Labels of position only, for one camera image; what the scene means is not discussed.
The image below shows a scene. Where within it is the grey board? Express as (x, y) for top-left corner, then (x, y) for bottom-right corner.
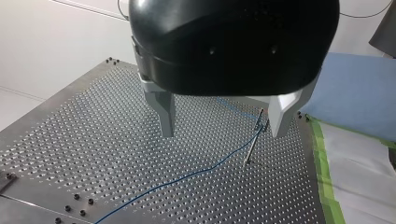
(300, 51), (396, 143)

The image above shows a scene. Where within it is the metal post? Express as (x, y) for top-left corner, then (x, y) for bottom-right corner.
(242, 107), (269, 168)

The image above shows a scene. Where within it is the black cable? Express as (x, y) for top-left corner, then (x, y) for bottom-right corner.
(339, 0), (394, 19)

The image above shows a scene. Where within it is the blue cable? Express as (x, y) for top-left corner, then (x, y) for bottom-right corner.
(92, 96), (265, 224)

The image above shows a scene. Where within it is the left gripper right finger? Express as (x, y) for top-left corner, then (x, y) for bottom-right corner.
(218, 72), (321, 139)

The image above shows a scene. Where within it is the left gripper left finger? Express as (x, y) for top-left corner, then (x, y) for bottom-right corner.
(131, 36), (177, 138)

